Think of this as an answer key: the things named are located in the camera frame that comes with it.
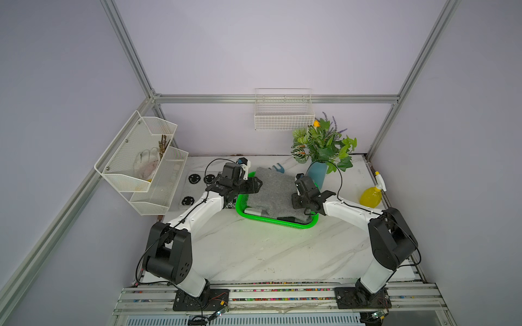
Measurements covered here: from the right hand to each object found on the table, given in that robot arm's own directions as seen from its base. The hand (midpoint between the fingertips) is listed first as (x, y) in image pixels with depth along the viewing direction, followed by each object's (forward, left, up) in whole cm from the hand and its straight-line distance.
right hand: (298, 200), depth 94 cm
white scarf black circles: (+13, +52, -1) cm, 53 cm away
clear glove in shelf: (+3, +62, +24) cm, 67 cm away
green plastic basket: (-5, +27, +4) cm, 27 cm away
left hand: (+2, +19, +10) cm, 22 cm away
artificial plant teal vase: (+10, -7, +25) cm, 28 cm away
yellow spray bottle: (+2, -36, -3) cm, 36 cm away
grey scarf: (+1, +11, +3) cm, 11 cm away
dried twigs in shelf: (+11, +57, +26) cm, 64 cm away
